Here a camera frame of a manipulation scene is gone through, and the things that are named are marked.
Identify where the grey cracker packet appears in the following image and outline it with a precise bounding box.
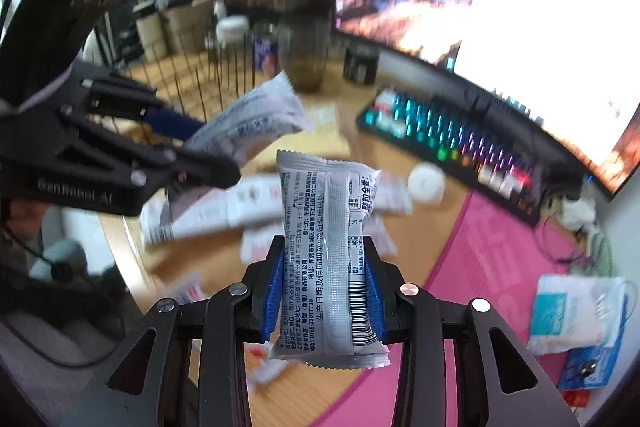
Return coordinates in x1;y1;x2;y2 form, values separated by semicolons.
270;150;390;369
182;72;311;168

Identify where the whole wheat cracker packet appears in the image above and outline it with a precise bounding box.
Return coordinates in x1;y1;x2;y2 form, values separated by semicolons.
244;341;288;393

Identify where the white red sachet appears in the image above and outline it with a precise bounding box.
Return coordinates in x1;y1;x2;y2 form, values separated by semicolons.
140;173;283;248
374;174;413;215

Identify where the bagged bread slices back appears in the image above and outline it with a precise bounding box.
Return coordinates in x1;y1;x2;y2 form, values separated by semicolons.
249;100;354;176

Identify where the bagged bread slice front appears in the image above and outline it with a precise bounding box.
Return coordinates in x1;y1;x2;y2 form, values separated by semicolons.
165;273;212;306

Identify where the white sachet yanwobazhenfen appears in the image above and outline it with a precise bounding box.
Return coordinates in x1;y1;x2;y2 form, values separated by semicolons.
240;215;398;265

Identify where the person's left hand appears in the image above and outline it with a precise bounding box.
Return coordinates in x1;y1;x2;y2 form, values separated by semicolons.
6;199;49;241

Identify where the white cylinder cup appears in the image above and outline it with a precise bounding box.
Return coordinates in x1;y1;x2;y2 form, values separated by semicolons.
134;5;168;62

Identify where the small red packet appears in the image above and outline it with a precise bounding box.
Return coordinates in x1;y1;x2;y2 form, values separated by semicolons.
562;389;590;410

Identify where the blue plastic packet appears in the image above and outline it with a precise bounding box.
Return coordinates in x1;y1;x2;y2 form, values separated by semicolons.
558;297;628;391

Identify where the white teal mask pack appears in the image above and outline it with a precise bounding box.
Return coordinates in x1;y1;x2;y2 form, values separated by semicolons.
527;274;626;355

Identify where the woven storage basket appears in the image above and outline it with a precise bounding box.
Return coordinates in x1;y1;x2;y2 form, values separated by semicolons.
160;0;217;55

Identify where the pink desk mat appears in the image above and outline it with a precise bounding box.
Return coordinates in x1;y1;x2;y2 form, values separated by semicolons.
309;188;616;427

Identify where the white lidded cream jar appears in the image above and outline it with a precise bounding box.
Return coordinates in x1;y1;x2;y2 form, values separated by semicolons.
216;15;250;50

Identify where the blue luncheon meat tin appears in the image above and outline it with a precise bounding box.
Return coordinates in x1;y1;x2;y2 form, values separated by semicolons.
253;30;280;78

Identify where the glass jar with residue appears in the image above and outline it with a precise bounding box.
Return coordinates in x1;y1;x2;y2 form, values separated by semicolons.
278;15;331;93

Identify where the small black jar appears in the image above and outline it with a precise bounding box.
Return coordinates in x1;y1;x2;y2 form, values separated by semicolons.
343;43;380;86

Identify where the white round puck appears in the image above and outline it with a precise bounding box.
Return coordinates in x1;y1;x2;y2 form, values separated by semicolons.
407;162;446;205

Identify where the RGB mechanical keyboard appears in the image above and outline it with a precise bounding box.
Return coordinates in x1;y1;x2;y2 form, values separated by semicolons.
356;88;547;227

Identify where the curved computer monitor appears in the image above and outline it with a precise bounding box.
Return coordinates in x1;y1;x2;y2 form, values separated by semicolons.
333;0;639;197

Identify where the black wire basket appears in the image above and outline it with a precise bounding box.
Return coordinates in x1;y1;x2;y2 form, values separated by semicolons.
116;27;268;121

